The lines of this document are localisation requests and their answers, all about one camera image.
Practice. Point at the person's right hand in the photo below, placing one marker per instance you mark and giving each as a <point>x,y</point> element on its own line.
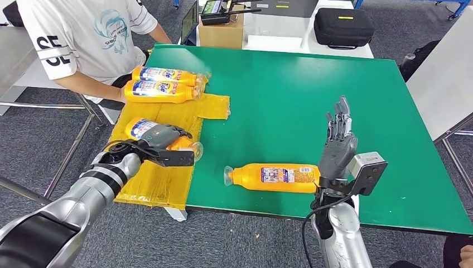
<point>122,94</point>

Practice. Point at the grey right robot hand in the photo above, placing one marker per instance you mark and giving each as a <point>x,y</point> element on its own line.
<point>338,155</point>

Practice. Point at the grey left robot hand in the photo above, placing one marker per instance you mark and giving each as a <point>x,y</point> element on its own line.
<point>162,135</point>

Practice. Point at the orange detergent bottle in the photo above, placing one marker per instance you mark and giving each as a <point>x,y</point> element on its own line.
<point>155,98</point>
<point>138,127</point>
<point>184,78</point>
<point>247,179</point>

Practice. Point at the person's right forearm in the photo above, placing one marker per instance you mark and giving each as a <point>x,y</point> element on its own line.
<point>88,87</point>

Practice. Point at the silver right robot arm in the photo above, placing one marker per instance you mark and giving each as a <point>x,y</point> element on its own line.
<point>343,236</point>

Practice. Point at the person's left forearm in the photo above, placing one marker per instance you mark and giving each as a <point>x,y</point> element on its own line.
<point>159,34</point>

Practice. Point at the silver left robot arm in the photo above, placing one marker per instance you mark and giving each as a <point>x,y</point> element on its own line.
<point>85,188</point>

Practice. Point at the yellow tape mat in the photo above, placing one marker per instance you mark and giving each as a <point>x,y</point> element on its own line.
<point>170,177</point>

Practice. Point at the green table board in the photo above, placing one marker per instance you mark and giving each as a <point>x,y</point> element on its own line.
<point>351,111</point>

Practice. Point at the person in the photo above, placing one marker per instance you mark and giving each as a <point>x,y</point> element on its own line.
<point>81,29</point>

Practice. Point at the white table foot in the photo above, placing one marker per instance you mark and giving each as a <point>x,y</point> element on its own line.
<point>177,215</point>

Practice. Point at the black tablet screen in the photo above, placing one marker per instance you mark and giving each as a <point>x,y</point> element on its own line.
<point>190,22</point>

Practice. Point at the cardboard box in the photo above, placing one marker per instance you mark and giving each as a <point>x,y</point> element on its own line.
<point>221,37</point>

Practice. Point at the grey metal table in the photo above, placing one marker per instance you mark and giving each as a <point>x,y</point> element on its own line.
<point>443,74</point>
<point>11,55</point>

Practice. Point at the white table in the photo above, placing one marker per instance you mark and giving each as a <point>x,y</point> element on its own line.
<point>306,40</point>

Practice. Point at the black remote controller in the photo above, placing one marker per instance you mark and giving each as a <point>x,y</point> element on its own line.
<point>212,14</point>

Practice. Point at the black carrying case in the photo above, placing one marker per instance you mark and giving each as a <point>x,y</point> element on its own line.
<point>343,29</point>
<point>13,14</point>

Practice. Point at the black bag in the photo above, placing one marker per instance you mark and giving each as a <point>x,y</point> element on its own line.
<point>421,59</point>

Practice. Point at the white flat box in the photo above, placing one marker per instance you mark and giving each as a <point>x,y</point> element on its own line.
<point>273,44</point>

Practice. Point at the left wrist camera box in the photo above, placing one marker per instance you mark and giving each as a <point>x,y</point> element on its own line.
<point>177,158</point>

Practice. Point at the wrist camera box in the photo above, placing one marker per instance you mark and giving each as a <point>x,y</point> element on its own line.
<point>367,174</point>
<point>177,158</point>

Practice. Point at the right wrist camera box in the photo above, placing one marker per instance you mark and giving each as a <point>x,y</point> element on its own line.
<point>367,174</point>

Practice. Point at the blue metal frame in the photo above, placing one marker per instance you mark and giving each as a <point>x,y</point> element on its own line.
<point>458,5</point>

